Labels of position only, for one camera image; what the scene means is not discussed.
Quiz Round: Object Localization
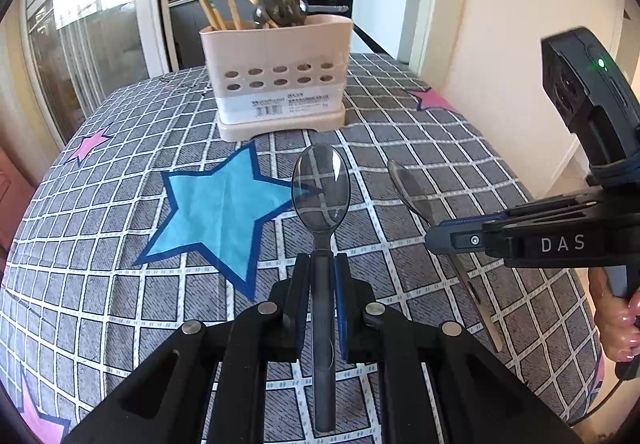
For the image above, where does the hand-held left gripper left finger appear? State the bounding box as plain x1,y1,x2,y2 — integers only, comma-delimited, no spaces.
62,253,316,444

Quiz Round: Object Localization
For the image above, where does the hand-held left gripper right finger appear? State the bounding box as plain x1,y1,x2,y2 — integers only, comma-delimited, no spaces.
335,253,583,444

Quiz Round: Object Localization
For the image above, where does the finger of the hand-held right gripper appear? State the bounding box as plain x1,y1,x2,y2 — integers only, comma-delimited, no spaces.
505,189,603,220
425,217,603,271

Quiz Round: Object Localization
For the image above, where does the beige plastic utensil holder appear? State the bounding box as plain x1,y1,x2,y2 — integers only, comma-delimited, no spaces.
200,14,353,143

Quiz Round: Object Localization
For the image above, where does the person's right hand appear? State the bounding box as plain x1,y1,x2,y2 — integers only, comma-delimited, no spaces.
588,268,640,365

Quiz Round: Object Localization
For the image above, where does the pink plastic stool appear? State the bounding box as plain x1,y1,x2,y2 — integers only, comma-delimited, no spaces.
0,147,38,265

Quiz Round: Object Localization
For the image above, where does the glass sliding door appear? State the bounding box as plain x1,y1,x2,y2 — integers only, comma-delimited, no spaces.
20,0,167,145

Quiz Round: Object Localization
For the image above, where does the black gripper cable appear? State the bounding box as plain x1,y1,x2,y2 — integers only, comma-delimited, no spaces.
570,364,640,426

